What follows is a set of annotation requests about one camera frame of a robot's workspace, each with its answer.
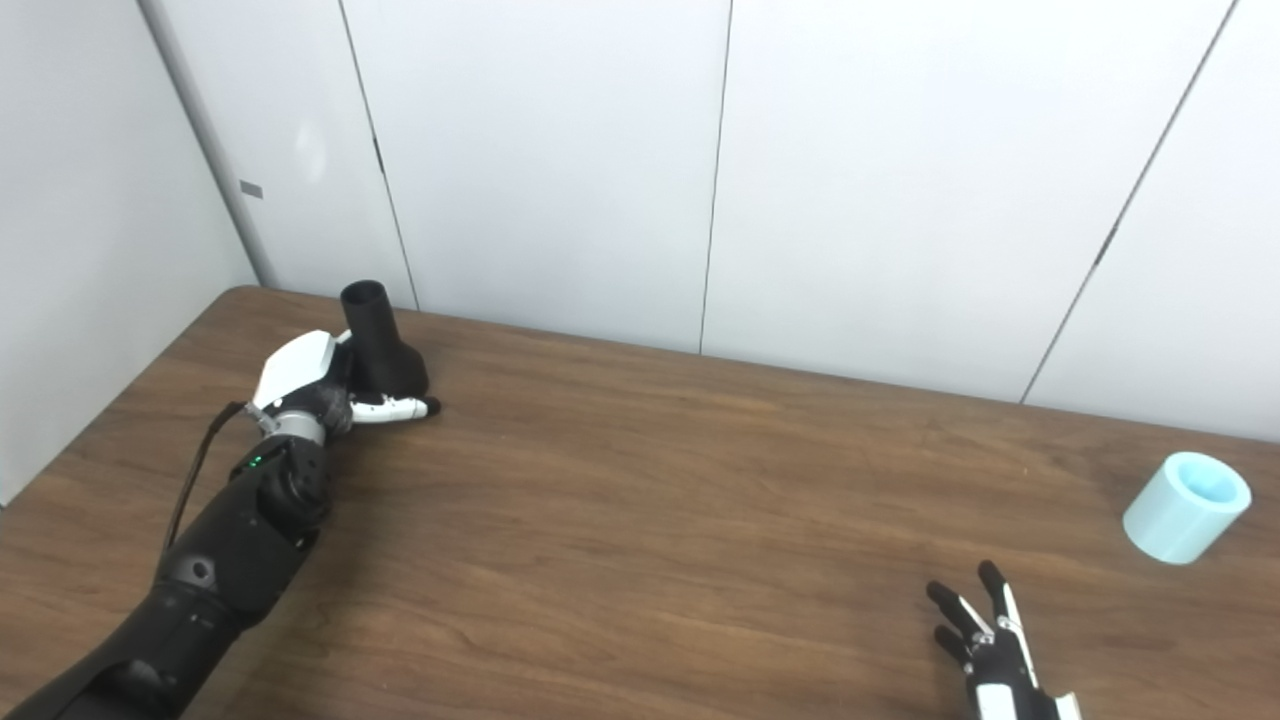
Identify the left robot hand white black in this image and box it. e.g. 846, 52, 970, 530
250, 330, 442, 436

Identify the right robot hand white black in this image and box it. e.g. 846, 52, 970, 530
925, 560, 1083, 720

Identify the black nozzle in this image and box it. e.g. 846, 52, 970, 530
340, 280, 431, 399

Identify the light-blue hose piece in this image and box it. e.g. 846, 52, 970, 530
1122, 452, 1253, 566

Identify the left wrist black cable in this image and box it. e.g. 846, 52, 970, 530
163, 402, 276, 553

